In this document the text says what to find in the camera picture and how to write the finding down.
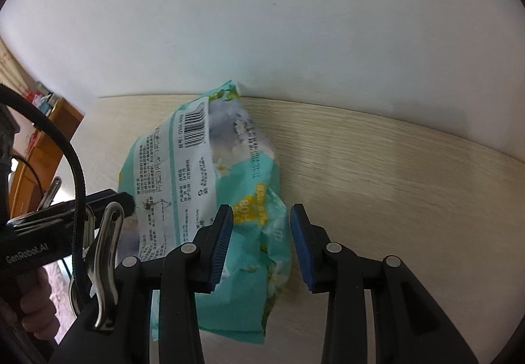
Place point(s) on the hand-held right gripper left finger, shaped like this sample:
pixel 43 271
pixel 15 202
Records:
pixel 221 253

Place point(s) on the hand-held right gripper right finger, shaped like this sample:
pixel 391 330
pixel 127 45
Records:
pixel 299 253

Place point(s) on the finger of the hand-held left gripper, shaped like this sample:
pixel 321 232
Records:
pixel 129 202
pixel 102 196

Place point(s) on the teal wet wipes packet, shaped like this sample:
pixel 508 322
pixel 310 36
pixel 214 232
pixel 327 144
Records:
pixel 229 151

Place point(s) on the person's left hand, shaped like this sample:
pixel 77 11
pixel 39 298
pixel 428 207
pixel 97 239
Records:
pixel 39 306

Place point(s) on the metal spring clip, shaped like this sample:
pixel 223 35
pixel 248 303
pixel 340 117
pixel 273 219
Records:
pixel 102 253
pixel 51 192

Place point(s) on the wooden desk with drawers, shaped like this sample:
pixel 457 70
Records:
pixel 28 183

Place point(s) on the light wooden table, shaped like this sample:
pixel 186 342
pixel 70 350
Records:
pixel 369 183

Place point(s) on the items on shelf top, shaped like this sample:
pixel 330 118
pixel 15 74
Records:
pixel 43 103

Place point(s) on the patterned curtain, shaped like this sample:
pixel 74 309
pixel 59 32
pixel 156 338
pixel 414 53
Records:
pixel 8 73

